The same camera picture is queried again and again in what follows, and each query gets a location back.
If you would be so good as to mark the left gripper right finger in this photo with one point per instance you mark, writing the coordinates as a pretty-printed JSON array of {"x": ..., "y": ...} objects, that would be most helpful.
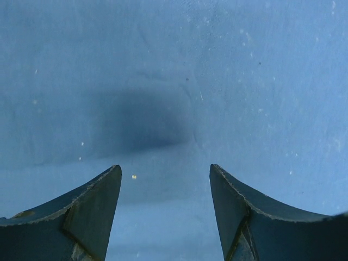
[{"x": 253, "y": 226}]

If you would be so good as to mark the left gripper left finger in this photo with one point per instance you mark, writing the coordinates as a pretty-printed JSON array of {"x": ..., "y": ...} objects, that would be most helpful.
[{"x": 73, "y": 226}]

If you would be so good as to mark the blue surgical cloth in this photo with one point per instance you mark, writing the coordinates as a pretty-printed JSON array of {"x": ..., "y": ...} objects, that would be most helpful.
[{"x": 165, "y": 89}]

